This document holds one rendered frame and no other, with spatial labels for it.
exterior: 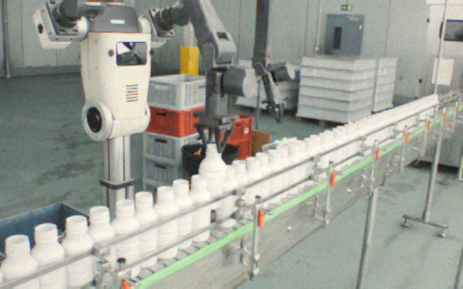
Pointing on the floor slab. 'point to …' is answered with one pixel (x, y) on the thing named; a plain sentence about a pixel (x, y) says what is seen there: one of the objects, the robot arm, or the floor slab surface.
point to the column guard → (189, 60)
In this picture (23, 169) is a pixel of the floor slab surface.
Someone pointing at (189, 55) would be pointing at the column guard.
